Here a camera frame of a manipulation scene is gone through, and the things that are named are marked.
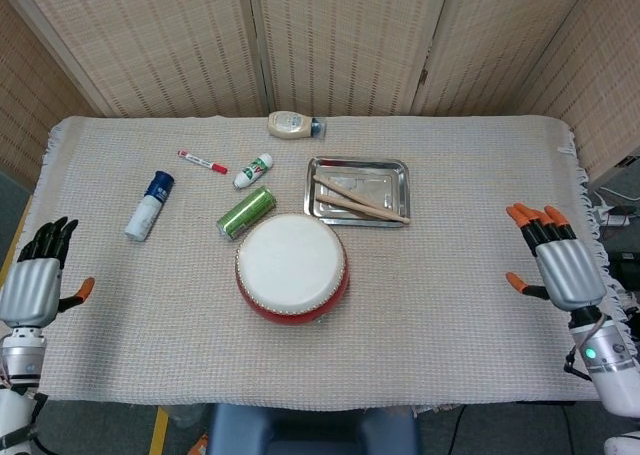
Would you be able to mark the red white marker pen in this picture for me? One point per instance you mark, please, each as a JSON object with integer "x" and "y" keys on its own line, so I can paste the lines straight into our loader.
{"x": 200, "y": 161}

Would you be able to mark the white bottle blue cap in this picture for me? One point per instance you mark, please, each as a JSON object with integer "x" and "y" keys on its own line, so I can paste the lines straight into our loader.
{"x": 147, "y": 210}

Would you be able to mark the white green small tube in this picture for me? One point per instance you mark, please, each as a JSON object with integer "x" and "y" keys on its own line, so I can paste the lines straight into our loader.
{"x": 252, "y": 171}

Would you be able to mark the green drink can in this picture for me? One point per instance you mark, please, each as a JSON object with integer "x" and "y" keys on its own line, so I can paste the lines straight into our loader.
{"x": 245, "y": 214}

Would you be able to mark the bamboo folding screen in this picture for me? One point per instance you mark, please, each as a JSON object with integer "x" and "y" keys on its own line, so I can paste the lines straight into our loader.
{"x": 150, "y": 50}

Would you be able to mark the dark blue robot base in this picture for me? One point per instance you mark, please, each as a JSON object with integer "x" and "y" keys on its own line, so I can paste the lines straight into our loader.
{"x": 310, "y": 430}

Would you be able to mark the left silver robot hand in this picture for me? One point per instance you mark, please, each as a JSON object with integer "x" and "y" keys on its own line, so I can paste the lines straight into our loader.
{"x": 30, "y": 290}

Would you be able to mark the stainless steel tray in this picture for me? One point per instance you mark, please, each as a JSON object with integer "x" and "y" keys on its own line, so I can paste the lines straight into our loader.
{"x": 380, "y": 175}

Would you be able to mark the red drum white head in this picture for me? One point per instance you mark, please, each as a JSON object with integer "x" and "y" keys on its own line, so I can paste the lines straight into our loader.
{"x": 290, "y": 265}

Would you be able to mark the white power strip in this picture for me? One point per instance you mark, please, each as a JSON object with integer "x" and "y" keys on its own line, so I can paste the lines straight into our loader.
{"x": 617, "y": 220}

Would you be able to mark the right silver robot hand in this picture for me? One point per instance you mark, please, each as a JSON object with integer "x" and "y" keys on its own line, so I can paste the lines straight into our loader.
{"x": 570, "y": 275}

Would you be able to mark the beige woven tablecloth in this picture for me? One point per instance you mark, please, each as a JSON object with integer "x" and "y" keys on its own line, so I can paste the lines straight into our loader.
{"x": 300, "y": 365}

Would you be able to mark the beige squeeze bottle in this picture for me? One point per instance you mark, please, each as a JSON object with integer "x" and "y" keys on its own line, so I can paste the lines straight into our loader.
{"x": 290, "y": 124}

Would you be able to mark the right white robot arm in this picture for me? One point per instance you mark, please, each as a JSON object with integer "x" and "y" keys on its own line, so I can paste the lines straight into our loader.
{"x": 605, "y": 365}

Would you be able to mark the wooden drumstick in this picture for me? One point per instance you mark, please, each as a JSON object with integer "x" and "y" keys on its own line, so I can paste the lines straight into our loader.
{"x": 350, "y": 206}
{"x": 345, "y": 192}

